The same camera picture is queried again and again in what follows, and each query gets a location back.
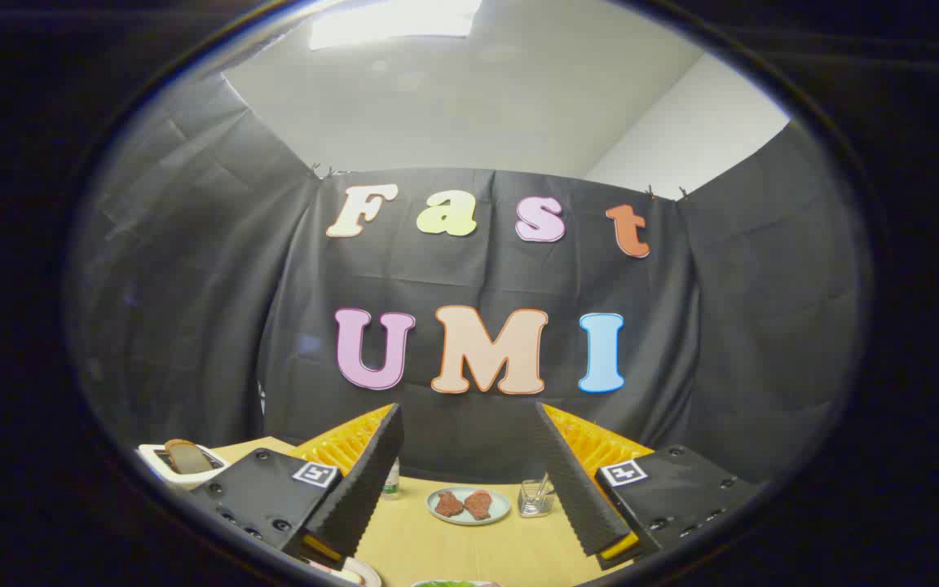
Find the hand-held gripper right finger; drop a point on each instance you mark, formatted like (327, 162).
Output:
(575, 489)

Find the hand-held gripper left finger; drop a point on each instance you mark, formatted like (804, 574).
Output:
(359, 489)

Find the clear bottle with green label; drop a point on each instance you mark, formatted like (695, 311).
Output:
(391, 483)

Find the clear glass cup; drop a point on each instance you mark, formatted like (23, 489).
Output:
(533, 499)

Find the light blue plate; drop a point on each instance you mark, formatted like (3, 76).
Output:
(498, 507)

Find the white plate with pink rim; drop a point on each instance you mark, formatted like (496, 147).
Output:
(362, 572)

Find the reddish brown meat slice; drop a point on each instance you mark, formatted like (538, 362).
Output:
(447, 505)
(478, 505)

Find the green leafy food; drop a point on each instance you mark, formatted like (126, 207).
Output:
(453, 584)

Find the brown bread slice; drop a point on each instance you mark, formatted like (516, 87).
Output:
(187, 458)

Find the white toaster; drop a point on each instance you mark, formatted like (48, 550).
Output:
(161, 466)

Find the black backdrop cloth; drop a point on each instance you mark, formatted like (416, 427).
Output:
(478, 277)

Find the ceiling light panel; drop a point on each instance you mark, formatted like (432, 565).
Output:
(392, 20)

